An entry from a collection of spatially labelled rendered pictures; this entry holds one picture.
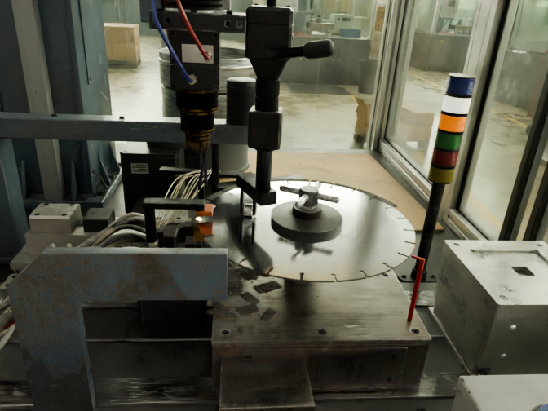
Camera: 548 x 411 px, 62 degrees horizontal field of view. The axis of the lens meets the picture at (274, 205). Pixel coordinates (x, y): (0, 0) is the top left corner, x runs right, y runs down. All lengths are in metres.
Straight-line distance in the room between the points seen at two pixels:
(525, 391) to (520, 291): 0.20
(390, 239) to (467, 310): 0.17
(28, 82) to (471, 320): 1.02
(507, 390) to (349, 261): 0.23
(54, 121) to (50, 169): 0.34
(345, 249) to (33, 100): 0.82
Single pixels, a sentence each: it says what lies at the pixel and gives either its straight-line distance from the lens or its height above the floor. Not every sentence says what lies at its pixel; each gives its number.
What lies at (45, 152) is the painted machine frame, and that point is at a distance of 1.23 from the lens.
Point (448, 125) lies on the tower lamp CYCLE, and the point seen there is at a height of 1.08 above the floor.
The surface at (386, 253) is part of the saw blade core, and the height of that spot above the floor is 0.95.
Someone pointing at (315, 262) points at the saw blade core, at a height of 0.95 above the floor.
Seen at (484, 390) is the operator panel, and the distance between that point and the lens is 0.57.
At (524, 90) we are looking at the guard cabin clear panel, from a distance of 1.06.
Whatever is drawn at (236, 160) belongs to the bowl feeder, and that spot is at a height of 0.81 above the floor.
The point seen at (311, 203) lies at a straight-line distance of 0.69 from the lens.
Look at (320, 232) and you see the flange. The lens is 0.66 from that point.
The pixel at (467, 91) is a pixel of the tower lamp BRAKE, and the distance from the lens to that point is 0.85.
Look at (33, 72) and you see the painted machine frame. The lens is 1.19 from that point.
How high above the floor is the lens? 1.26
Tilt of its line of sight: 25 degrees down
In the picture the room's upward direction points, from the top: 3 degrees clockwise
